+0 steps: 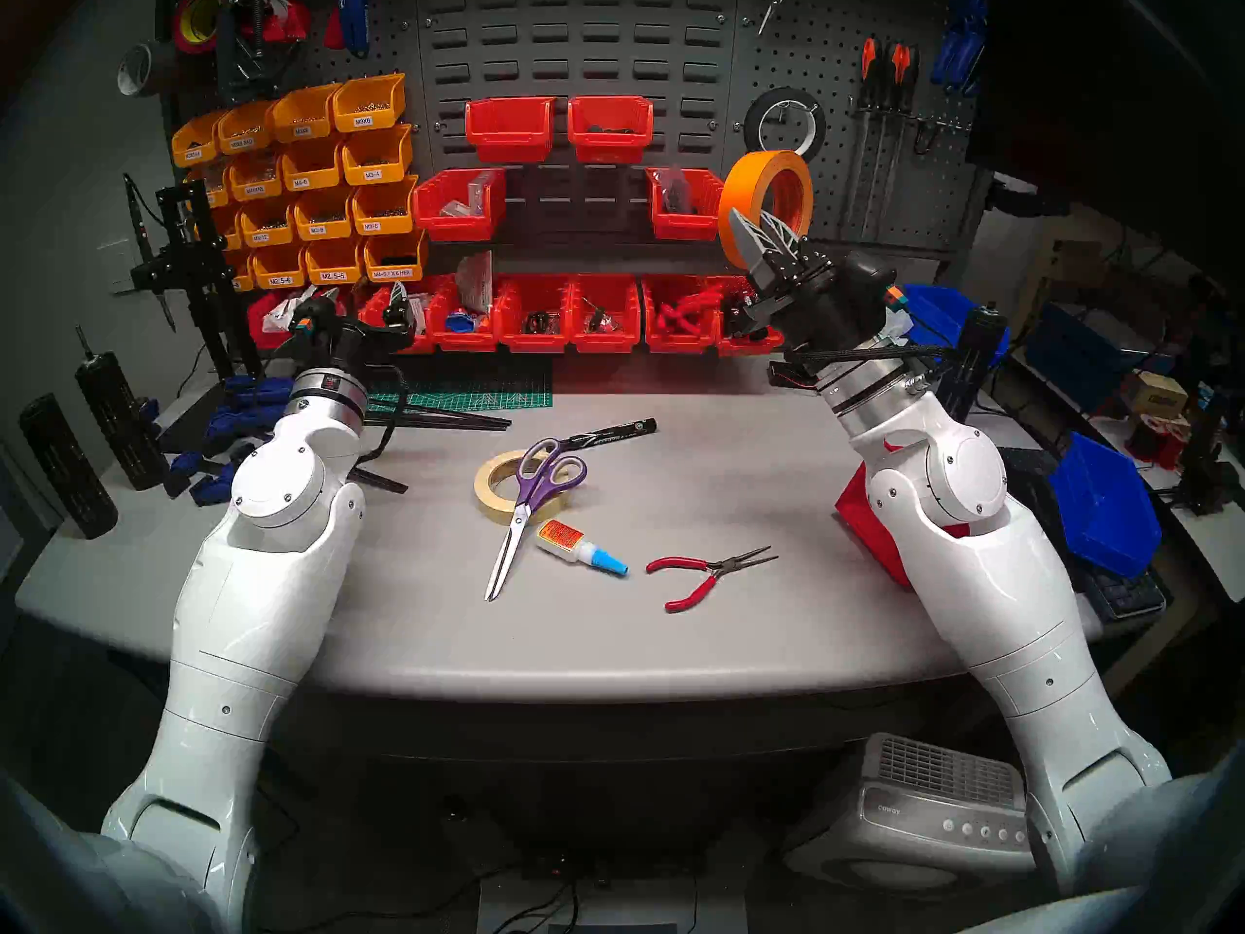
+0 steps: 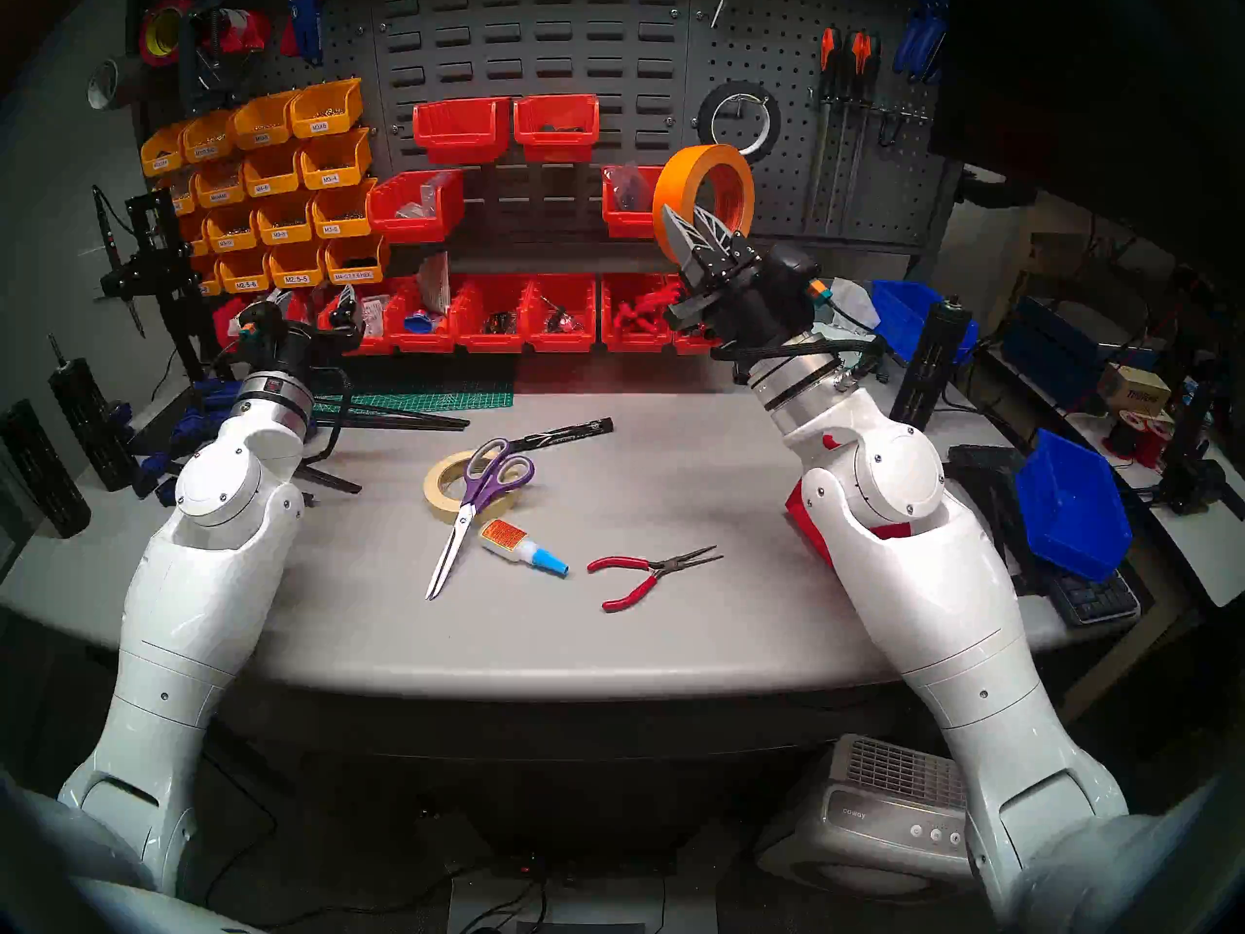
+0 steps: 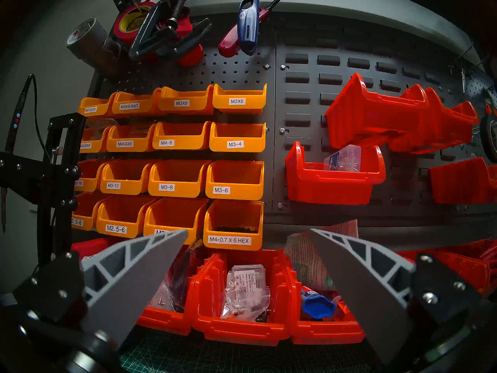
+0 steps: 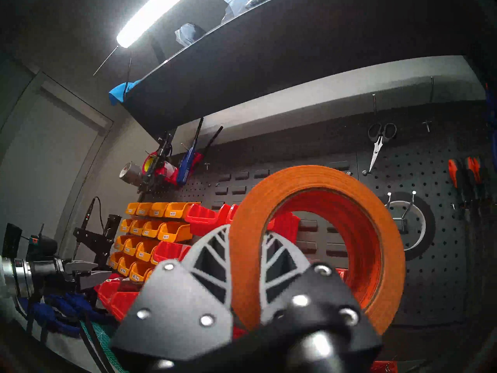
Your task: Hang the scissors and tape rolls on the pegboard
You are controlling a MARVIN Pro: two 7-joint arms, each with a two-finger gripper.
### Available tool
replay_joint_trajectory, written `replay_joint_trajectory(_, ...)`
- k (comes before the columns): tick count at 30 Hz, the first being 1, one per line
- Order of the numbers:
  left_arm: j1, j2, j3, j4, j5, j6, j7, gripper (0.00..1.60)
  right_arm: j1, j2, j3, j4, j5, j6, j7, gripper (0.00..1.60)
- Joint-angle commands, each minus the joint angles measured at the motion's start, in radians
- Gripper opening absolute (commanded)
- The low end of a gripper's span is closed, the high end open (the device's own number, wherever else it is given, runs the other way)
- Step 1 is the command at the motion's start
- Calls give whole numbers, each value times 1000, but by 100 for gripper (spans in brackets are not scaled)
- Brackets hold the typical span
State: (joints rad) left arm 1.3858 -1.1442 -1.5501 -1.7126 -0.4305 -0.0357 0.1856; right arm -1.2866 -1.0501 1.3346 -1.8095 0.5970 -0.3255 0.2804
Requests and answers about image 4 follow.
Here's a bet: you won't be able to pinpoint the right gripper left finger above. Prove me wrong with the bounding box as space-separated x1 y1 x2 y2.
112 225 233 371

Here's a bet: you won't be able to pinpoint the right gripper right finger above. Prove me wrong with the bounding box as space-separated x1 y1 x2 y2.
261 232 383 357

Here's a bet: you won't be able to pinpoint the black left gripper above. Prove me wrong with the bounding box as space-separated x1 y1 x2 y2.
29 260 113 295

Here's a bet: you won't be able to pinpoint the orange tape roll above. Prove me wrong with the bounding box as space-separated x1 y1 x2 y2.
229 165 406 336

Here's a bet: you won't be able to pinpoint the black tape roll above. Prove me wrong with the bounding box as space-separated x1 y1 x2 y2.
388 192 435 260

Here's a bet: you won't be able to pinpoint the red yellow tape roll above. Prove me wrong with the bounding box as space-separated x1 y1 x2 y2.
142 153 160 175

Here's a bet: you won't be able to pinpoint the grey pegboard back panel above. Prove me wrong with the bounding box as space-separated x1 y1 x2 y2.
136 104 497 326

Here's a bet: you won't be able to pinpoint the black metal fixture stand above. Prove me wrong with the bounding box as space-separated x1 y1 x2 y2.
74 215 123 268

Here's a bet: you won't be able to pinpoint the pile of blue clamps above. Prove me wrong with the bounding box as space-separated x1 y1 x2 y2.
19 293 113 338

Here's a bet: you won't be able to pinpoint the black soldering iron pen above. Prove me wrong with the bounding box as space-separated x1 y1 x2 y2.
80 197 105 233

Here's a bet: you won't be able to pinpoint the green cutting mat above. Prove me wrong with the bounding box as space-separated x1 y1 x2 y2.
80 320 129 373

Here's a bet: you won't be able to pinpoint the grey room door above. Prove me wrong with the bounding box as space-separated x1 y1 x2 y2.
0 73 114 260

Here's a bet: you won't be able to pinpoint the black bar clamp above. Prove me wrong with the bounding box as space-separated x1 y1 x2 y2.
138 125 224 194

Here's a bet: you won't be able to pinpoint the metal double peg hook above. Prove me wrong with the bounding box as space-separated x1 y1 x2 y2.
386 190 417 234

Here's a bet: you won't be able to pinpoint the small silver scissors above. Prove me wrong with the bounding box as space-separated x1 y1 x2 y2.
367 122 397 173

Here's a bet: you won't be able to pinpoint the blue cloth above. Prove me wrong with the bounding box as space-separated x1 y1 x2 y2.
109 80 142 106

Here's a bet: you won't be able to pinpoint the grey overhead workbench shelf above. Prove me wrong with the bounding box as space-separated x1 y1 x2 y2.
171 56 486 155

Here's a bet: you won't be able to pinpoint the crumpled clear plastic bag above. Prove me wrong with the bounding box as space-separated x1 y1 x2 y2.
175 23 206 47
221 0 268 24

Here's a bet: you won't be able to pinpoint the dark upper shelf board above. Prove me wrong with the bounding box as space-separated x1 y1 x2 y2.
124 0 497 138

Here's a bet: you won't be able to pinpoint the white ceiling light strip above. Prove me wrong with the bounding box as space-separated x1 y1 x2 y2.
116 0 195 48

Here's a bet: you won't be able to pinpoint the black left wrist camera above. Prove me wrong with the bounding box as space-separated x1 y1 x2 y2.
27 234 59 262

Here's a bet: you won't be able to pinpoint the grey duct tape roll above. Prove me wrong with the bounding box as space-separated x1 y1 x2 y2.
120 161 143 186

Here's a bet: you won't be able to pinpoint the orange black handled file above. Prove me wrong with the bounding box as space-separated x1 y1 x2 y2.
448 159 466 221
468 157 487 221
459 160 473 221

